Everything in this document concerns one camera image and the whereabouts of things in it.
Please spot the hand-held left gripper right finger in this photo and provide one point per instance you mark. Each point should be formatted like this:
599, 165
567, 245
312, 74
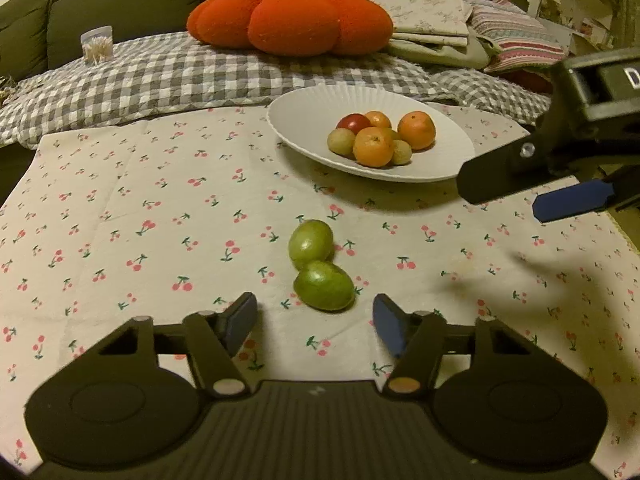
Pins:
390, 325

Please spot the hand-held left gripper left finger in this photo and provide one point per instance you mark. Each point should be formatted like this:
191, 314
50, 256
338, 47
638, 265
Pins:
240, 322

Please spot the orange pumpkin cushion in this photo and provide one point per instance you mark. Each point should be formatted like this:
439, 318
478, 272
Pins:
295, 20

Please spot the brown patterned cloth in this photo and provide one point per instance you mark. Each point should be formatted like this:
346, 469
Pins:
5, 87

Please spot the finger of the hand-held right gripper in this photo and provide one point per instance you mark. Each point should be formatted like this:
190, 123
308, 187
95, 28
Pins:
505, 172
570, 201

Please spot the white ribbed plate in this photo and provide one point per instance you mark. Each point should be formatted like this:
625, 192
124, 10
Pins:
310, 115

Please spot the green fruit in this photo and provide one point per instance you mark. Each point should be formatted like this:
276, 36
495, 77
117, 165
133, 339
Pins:
311, 242
324, 285

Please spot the cherry print tablecloth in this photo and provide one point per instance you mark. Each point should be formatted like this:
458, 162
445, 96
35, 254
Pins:
150, 200

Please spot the cluttered shelf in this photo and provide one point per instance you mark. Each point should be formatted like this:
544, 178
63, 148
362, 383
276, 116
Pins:
580, 0

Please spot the folded floral cloth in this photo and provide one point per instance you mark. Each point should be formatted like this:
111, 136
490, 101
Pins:
430, 20

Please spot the orange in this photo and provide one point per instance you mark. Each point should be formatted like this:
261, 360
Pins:
417, 130
378, 119
373, 147

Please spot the grey checked blanket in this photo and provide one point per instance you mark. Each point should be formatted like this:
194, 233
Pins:
165, 77

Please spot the red tomato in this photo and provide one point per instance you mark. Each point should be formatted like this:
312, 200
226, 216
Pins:
352, 122

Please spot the clear toothpick container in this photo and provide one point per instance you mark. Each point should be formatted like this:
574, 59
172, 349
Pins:
96, 47

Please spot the striped pillow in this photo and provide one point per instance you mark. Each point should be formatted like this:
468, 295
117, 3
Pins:
515, 40

